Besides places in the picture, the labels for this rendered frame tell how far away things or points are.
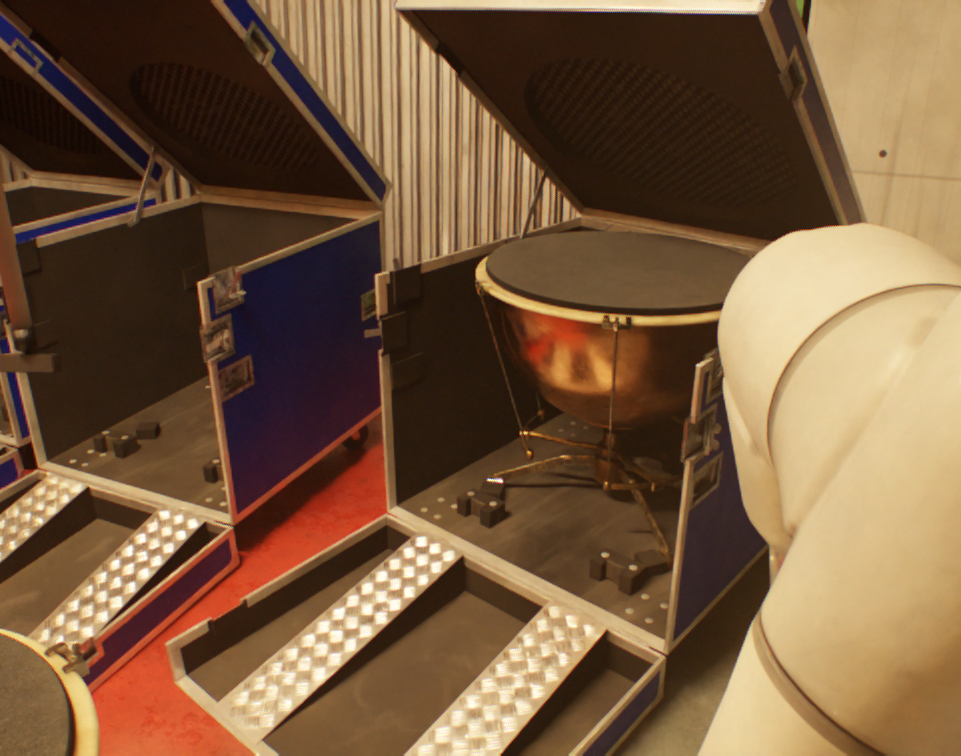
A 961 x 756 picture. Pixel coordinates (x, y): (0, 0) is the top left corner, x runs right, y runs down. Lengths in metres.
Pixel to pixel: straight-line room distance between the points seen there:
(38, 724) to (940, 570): 1.17
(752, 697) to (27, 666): 1.18
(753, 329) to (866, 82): 2.49
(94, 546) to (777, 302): 2.84
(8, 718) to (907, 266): 1.20
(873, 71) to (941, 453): 2.62
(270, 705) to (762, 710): 2.05
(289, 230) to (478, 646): 1.85
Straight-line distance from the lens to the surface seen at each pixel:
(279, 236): 3.55
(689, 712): 2.39
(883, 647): 0.33
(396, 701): 2.34
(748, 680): 0.38
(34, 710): 1.34
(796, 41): 2.01
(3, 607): 2.97
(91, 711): 1.34
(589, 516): 2.75
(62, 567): 3.07
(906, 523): 0.32
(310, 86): 2.86
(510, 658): 2.29
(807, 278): 0.44
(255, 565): 2.91
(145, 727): 2.45
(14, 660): 1.44
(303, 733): 2.30
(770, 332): 0.43
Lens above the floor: 1.65
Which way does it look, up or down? 23 degrees down
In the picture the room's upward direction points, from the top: 1 degrees clockwise
